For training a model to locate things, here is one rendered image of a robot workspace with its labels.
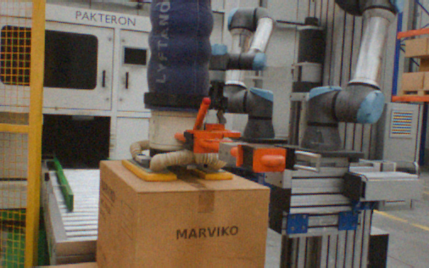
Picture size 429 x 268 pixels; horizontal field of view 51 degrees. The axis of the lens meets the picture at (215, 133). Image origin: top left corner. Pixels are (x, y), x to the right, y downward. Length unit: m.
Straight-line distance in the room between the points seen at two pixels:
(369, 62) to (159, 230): 0.93
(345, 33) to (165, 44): 0.82
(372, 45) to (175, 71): 0.71
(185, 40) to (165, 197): 0.51
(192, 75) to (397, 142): 1.02
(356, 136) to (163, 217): 1.04
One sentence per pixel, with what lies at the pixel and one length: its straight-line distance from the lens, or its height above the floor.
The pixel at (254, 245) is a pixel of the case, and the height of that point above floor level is 0.77.
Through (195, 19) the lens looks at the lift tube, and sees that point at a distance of 1.44.
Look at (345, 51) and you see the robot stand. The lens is 1.94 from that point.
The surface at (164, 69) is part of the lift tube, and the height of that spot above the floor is 1.28.
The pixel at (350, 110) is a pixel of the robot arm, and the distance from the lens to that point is 1.61.
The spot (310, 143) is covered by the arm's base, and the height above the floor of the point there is 1.06.
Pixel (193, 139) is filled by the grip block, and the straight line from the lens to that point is 1.24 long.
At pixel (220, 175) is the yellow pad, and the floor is 0.96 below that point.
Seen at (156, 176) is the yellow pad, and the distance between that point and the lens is 1.34.
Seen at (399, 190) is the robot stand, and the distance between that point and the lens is 1.74.
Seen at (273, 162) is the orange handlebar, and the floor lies 1.07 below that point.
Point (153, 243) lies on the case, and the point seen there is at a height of 0.80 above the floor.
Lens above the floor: 1.18
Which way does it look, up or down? 4 degrees down
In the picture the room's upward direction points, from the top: 3 degrees clockwise
